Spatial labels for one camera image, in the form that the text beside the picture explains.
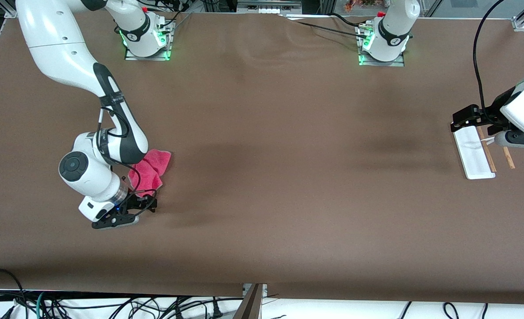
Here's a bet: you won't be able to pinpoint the pink towel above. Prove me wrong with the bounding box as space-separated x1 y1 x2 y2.
128 149 172 198

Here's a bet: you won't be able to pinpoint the white rack base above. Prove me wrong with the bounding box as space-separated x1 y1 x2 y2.
453 125 496 180

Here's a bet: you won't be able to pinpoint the brown table cover sheet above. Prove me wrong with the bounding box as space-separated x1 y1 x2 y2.
0 8 524 306

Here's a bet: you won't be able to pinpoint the wooden support beam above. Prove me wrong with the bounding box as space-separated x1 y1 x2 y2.
233 284 263 319

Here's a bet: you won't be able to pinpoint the orange background items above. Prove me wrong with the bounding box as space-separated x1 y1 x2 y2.
344 0 386 12

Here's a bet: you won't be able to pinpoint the grey power strip box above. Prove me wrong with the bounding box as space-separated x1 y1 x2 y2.
237 0 302 15

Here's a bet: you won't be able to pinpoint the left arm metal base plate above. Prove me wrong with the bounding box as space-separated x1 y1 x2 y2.
357 27 405 67

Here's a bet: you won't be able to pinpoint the thick black floor cable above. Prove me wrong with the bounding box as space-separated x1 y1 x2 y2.
0 268 27 319

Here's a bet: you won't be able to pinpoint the small metal bracket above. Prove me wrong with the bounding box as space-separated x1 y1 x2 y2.
243 284 268 298

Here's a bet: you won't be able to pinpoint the thick black base cable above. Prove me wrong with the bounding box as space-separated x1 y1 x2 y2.
330 12 369 28

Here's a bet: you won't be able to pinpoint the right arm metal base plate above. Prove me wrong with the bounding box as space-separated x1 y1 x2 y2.
124 20 174 61

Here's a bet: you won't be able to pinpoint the thin black base cable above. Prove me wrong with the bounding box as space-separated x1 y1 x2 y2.
284 16 369 38

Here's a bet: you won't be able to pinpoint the black right arm base cables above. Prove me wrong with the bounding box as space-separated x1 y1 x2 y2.
144 0 192 31

